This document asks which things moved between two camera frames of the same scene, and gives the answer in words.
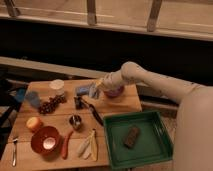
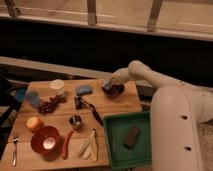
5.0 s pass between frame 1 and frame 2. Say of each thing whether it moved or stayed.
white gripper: moved
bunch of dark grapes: stayed
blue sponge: stayed
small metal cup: stayed
